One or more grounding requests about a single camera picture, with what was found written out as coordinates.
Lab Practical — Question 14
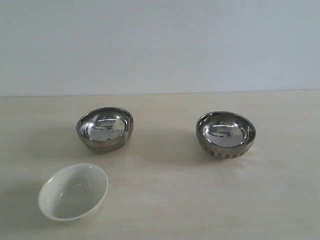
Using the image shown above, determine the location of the white ceramic bowl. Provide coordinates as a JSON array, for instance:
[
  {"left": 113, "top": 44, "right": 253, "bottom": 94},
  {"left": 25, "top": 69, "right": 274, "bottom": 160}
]
[{"left": 38, "top": 163, "right": 109, "bottom": 223}]

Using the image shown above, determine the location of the smooth stainless steel bowl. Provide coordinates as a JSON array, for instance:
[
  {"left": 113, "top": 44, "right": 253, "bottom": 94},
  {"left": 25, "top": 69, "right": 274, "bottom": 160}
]
[{"left": 75, "top": 106, "right": 134, "bottom": 153}]

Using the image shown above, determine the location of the ribbed stainless steel bowl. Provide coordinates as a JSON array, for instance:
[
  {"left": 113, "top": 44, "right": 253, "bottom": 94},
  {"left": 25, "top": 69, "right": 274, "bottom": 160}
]
[{"left": 195, "top": 111, "right": 257, "bottom": 159}]

